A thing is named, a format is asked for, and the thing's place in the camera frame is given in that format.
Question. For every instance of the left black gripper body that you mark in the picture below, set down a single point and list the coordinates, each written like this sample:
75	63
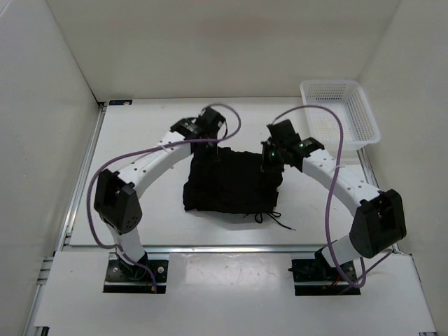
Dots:
208	152

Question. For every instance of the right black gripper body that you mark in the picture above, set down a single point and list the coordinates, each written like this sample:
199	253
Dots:
272	161

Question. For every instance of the black trousers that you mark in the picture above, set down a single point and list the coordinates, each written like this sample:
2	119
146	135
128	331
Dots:
233	185

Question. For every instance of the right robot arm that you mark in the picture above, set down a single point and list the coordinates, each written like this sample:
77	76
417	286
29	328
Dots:
378	216

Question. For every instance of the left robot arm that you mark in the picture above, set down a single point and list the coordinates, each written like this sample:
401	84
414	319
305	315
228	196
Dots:
117	194

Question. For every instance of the blue label sticker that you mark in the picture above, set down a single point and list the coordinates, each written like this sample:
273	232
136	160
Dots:
120	102

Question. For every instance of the white plastic mesh basket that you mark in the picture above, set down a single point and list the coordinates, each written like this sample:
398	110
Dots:
348	101

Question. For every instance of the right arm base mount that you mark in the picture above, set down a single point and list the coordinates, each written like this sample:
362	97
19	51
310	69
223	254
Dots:
312	280

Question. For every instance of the left aluminium rail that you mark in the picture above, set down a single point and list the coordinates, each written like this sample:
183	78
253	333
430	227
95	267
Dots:
66	225

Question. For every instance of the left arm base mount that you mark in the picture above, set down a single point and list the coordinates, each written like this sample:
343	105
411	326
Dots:
118	279

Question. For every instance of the front aluminium rail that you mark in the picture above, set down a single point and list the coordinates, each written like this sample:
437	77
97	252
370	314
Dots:
295	248

